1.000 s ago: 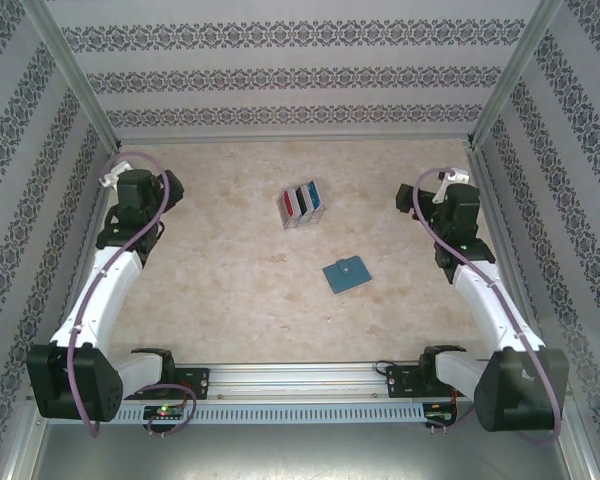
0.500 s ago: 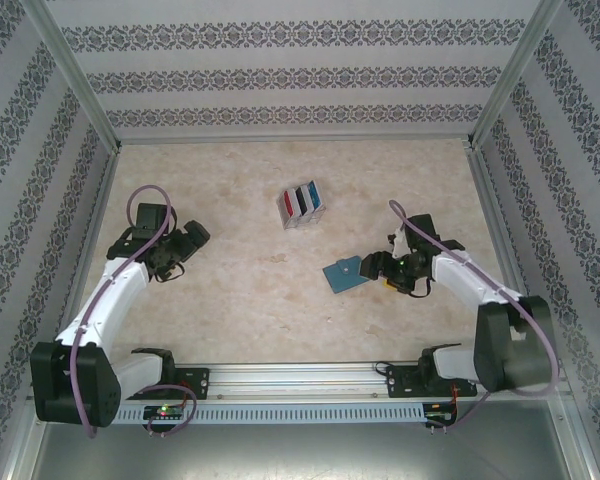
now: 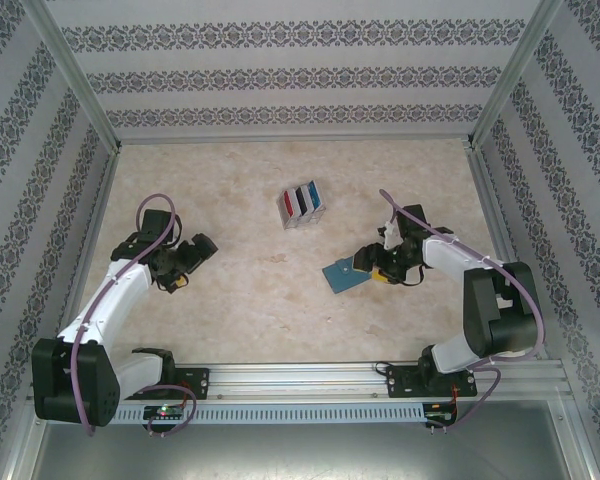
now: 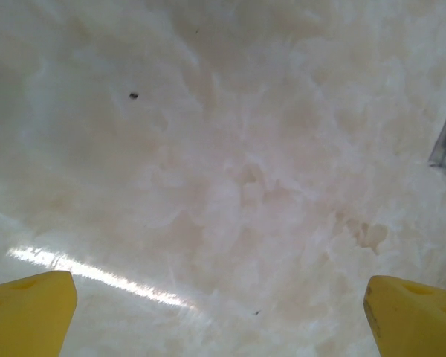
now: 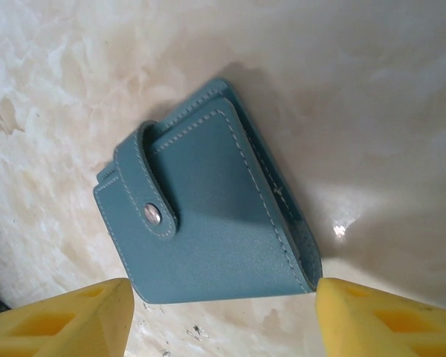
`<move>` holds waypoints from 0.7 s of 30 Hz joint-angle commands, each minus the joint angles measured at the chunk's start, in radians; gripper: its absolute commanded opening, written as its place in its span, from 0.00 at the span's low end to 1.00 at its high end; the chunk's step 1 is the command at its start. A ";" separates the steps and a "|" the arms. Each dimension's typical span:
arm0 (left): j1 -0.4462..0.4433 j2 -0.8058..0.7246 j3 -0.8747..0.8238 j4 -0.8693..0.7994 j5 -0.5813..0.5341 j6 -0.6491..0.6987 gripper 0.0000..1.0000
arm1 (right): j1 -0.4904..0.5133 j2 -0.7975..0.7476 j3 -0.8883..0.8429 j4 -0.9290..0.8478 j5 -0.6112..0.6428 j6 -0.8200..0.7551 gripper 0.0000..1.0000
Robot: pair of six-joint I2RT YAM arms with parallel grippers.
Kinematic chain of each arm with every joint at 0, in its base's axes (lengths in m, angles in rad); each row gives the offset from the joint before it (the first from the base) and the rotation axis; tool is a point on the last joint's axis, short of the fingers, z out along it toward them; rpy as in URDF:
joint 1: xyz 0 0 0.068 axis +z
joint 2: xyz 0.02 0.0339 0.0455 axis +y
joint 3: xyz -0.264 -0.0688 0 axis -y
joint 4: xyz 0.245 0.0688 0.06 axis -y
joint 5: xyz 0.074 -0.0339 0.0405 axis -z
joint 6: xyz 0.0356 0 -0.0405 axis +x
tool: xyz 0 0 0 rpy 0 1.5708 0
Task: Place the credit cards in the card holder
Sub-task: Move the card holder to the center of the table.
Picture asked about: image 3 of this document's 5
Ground blue leather card holder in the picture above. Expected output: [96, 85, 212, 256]
[321, 254, 376, 295]

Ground clear acrylic card rack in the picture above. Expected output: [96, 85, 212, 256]
[275, 182, 327, 232]

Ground controller board with green light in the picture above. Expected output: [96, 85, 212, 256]
[143, 404, 187, 420]

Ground grey metal panel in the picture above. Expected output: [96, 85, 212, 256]
[9, 397, 596, 480]

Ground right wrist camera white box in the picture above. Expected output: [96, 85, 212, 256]
[377, 219, 405, 251]

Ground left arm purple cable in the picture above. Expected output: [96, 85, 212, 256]
[68, 193, 177, 437]

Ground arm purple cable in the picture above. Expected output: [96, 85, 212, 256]
[68, 193, 177, 437]
[378, 188, 544, 431]

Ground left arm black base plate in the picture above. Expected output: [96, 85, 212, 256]
[119, 367, 211, 401]

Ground aluminium side rail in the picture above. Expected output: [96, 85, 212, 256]
[24, 144, 124, 401]
[467, 142, 569, 371]

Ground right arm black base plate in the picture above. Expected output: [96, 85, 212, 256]
[385, 363, 479, 400]

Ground purple cable loop at board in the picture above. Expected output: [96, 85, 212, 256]
[139, 383, 199, 437]

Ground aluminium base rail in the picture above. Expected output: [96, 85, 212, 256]
[27, 360, 579, 401]

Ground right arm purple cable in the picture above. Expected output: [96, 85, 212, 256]
[378, 188, 544, 431]

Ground slotted grey cable duct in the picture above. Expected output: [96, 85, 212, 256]
[47, 402, 426, 425]

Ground aluminium frame post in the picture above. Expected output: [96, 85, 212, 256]
[27, 0, 124, 151]
[465, 0, 571, 151]

